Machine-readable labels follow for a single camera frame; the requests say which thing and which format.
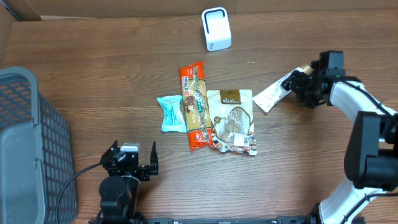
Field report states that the white barcode scanner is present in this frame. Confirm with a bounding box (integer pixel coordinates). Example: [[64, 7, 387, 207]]
[[201, 7, 232, 52]]

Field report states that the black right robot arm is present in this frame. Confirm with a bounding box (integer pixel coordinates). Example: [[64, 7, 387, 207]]
[[280, 60, 397, 223]]

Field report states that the teal snack packet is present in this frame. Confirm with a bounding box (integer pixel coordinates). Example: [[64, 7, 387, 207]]
[[157, 95, 187, 133]]

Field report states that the brown white nut pouch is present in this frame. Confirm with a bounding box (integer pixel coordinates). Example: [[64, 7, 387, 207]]
[[207, 89, 257, 156]]

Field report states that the orange spaghetti packet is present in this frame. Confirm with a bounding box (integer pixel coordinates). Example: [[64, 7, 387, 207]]
[[179, 61, 214, 152]]

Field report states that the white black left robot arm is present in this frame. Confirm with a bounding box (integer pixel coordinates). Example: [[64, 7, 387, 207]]
[[92, 141, 159, 224]]

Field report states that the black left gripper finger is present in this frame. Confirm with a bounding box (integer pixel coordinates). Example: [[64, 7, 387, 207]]
[[100, 140, 118, 162], [150, 141, 159, 175]]

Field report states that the white cream tube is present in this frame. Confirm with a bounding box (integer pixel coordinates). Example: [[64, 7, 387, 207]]
[[252, 64, 313, 113]]

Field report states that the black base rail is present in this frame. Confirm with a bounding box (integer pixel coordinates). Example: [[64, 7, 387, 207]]
[[129, 215, 321, 224]]

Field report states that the grey plastic basket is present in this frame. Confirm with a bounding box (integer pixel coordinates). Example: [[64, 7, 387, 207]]
[[1, 67, 78, 223]]

